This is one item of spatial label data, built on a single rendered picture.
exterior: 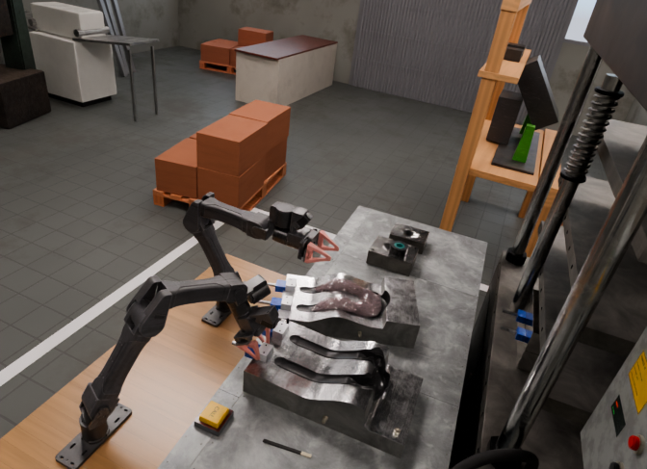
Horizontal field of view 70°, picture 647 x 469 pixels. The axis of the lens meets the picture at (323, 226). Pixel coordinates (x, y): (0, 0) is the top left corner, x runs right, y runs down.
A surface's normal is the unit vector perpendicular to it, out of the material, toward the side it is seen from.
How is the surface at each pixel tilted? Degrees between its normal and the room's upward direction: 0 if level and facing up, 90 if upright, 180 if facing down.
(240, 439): 0
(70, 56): 90
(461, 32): 90
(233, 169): 90
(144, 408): 0
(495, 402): 0
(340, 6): 90
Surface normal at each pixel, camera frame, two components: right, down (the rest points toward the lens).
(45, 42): -0.40, 0.43
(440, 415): 0.11, -0.85
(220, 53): -0.18, 0.48
